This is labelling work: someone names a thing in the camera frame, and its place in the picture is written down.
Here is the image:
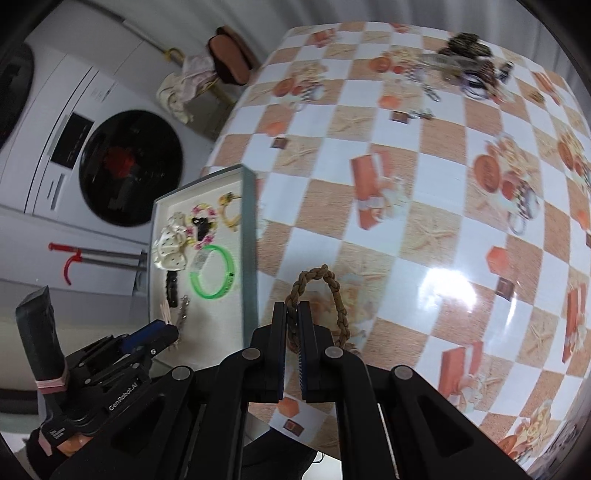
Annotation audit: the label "green plastic bangle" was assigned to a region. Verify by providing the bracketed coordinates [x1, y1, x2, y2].
[188, 245, 236, 300]

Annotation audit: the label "purple white hair ties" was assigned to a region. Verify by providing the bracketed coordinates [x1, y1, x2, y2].
[461, 71, 500, 100]

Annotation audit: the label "small silver chain charm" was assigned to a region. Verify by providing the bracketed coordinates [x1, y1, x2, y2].
[176, 295, 190, 331]

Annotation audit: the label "colourful beaded bracelet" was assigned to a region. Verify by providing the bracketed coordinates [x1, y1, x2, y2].
[187, 202, 219, 251]

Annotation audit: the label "black wrapped handle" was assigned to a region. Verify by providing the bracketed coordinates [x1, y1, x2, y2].
[15, 286, 68, 395]

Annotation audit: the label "red grey tongs tool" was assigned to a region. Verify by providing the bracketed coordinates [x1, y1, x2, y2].
[48, 242, 147, 286]

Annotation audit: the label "checkered patterned tablecloth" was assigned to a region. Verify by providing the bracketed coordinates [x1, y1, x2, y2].
[208, 22, 590, 478]

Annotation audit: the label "person left hand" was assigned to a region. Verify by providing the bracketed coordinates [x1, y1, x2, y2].
[58, 433, 91, 457]

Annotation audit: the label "black claw hair clip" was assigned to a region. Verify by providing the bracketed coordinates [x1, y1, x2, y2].
[191, 217, 214, 241]

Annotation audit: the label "silver keychain clasp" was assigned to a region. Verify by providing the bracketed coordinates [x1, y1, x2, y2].
[406, 67, 441, 102]

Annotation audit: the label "black beaded hair clip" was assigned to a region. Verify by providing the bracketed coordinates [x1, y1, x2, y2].
[165, 271, 178, 308]

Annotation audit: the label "white grey shallow tray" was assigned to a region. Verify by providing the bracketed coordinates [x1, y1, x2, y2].
[148, 165, 259, 369]

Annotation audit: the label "silver rhinestone hair clip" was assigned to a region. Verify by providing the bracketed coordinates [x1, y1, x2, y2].
[189, 249, 211, 275]

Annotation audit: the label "brown black slippers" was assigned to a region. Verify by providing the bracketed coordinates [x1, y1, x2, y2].
[207, 25, 259, 86]

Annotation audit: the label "white washing machine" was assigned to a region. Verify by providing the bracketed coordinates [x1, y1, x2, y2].
[1, 45, 213, 244]

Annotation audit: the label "small gold brooch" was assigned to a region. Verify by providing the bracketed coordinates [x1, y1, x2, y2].
[529, 91, 545, 105]

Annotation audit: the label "white curtain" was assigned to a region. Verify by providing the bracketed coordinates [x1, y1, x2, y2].
[96, 0, 566, 68]

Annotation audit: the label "cream cloth pile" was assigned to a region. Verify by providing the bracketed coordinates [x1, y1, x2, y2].
[156, 48, 216, 125]

